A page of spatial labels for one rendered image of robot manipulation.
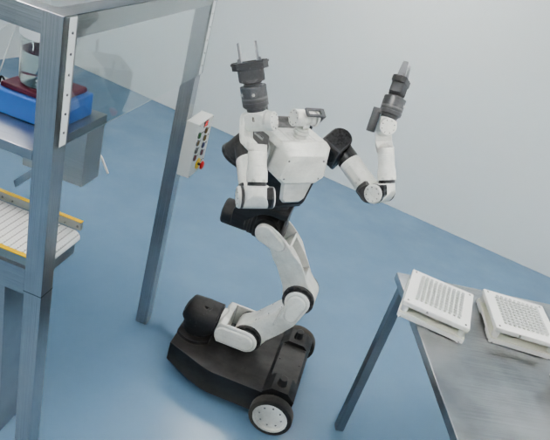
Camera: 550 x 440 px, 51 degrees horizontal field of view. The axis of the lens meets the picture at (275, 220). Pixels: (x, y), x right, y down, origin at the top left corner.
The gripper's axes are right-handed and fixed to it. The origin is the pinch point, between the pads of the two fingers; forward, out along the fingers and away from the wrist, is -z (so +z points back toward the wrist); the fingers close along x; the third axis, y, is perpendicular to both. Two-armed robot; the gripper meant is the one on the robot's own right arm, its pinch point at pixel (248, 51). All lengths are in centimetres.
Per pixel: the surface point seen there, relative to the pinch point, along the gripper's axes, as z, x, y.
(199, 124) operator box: 31, -27, -49
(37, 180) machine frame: 22, -59, 44
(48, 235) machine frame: 39, -62, 41
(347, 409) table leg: 166, 21, -20
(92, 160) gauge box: 26, -55, 11
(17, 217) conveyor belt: 44, -87, 7
